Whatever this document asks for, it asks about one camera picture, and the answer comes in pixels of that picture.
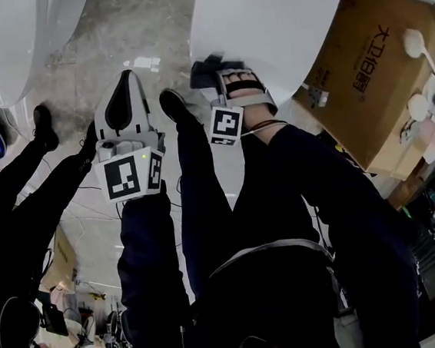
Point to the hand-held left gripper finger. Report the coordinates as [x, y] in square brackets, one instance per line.
[145, 121]
[100, 127]

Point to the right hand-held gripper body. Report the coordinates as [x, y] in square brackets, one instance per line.
[226, 126]

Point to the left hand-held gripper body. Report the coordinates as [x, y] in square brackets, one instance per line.
[121, 179]

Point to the grey cleaning cloth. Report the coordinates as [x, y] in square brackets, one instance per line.
[203, 76]

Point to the person's left forearm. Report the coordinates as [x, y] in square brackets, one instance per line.
[150, 273]

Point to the person's right forearm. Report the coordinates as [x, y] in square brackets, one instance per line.
[340, 203]

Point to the white toilet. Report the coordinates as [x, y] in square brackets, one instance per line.
[7, 48]

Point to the person's right hand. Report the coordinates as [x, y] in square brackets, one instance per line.
[240, 77]

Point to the person's left shoe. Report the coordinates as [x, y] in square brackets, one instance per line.
[175, 104]

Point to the person's left leg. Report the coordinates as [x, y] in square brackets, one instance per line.
[200, 194]

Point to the person's leg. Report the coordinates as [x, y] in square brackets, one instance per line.
[200, 194]
[260, 211]

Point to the person's right leg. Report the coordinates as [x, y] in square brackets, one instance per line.
[260, 211]

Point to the small cardboard box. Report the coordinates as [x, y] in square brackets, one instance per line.
[62, 259]

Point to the brown cardboard box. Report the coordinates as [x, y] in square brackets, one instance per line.
[369, 76]

